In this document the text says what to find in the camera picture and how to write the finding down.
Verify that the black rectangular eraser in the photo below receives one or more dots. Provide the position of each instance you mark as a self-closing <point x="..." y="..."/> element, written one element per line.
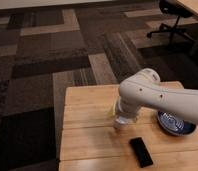
<point x="140" y="150"/>

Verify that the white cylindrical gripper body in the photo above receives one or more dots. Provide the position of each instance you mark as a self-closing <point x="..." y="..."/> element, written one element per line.
<point x="124" y="112"/>

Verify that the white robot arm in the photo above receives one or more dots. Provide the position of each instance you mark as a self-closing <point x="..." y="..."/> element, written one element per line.
<point x="144" y="89"/>

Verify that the light wooden desk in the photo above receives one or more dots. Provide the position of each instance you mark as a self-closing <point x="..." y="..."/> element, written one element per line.
<point x="191" y="5"/>

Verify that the blue patterned bowl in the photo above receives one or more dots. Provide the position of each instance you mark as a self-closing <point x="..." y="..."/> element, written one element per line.
<point x="174" y="125"/>

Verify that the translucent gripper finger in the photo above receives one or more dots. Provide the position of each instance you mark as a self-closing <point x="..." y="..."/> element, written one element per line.
<point x="111" y="112"/>

